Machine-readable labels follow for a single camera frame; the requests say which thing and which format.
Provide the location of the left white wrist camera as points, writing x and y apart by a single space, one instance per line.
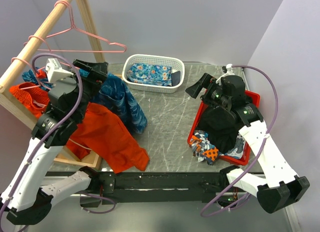
54 70

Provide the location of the blue shark print shorts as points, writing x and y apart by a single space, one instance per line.
117 98

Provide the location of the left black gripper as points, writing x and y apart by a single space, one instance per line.
97 72

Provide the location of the wooden clothes rack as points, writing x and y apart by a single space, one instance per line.
11 104

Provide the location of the white plastic basket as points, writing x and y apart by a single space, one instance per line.
174 63

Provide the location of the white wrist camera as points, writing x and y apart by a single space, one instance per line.
54 70
227 71

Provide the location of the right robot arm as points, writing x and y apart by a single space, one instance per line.
231 112

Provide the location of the black garment in bin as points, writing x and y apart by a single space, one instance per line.
220 127

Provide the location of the blue floral cloth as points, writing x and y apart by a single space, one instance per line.
156 75

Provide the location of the pink wire hanger top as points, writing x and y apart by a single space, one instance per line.
74 27

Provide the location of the orange shorts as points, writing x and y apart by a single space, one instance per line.
101 131

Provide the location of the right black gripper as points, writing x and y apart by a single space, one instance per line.
206 80

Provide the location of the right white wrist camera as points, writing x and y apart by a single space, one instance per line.
227 71

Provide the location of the red plastic bin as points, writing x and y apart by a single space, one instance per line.
197 117

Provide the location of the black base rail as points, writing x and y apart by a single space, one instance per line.
134 187

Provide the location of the orange patterned cloth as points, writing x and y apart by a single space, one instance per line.
205 151

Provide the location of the dark blue folded cloth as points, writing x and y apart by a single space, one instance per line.
175 78

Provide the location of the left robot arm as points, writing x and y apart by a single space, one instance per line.
25 200

